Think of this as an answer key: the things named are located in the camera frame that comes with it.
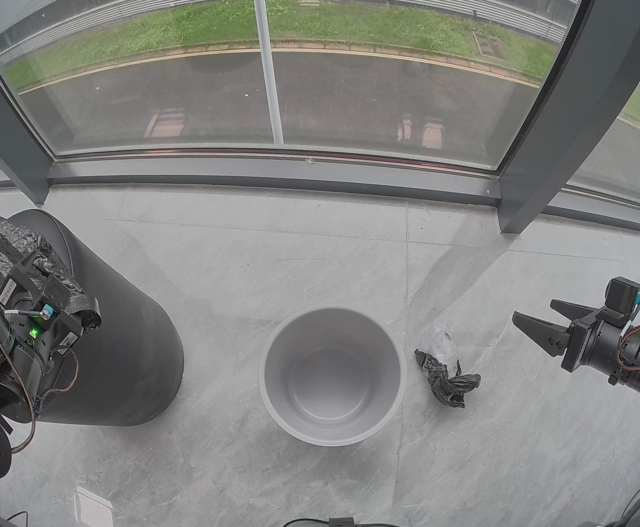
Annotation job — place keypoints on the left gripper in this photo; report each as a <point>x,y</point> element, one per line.
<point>59,338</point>

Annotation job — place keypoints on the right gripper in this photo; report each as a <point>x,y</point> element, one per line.
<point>591,343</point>

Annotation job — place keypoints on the crumpled black plastic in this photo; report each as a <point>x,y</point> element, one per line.
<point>445,386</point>

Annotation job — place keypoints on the white trash bin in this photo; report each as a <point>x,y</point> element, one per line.
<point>332,374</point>

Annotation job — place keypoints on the dark grey round chair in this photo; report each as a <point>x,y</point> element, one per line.
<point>128,349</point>

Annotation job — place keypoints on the clear printed wrapper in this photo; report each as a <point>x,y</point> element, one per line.
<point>442,342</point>

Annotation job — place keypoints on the window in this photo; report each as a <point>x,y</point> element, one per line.
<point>386,63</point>

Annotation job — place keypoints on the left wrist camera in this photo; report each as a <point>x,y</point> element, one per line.
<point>55,296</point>

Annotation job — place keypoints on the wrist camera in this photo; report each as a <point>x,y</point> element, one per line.
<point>621,294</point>
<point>55,296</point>

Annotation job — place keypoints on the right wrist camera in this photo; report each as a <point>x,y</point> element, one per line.
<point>621,294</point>

